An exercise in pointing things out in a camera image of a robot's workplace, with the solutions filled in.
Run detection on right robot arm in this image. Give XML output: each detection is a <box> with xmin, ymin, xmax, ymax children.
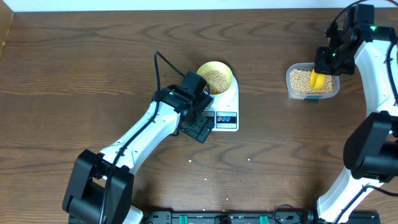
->
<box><xmin>313</xmin><ymin>1</ymin><xmax>397</xmax><ymax>223</ymax></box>

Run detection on black mounting rail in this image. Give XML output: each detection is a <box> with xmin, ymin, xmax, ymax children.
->
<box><xmin>136</xmin><ymin>210</ymin><xmax>381</xmax><ymax>224</ymax></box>

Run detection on soybeans in yellow bowl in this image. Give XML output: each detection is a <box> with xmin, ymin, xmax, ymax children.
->
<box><xmin>203</xmin><ymin>70</ymin><xmax>230</xmax><ymax>95</ymax></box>

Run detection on white digital kitchen scale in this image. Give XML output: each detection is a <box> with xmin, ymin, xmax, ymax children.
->
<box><xmin>203</xmin><ymin>75</ymin><xmax>239</xmax><ymax>132</ymax></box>

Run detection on clear plastic container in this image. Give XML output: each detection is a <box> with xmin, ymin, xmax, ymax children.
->
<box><xmin>286</xmin><ymin>63</ymin><xmax>340</xmax><ymax>100</ymax></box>

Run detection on yellow measuring scoop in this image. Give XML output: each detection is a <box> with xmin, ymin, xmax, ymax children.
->
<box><xmin>310</xmin><ymin>70</ymin><xmax>326</xmax><ymax>90</ymax></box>

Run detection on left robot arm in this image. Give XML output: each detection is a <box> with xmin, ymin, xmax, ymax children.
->
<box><xmin>62</xmin><ymin>72</ymin><xmax>214</xmax><ymax>223</ymax></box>

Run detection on soybeans pile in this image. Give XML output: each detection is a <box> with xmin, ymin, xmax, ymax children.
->
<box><xmin>290</xmin><ymin>69</ymin><xmax>333</xmax><ymax>94</ymax></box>

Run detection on yellow bowl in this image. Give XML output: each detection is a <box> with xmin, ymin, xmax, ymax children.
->
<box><xmin>197</xmin><ymin>61</ymin><xmax>233</xmax><ymax>93</ymax></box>

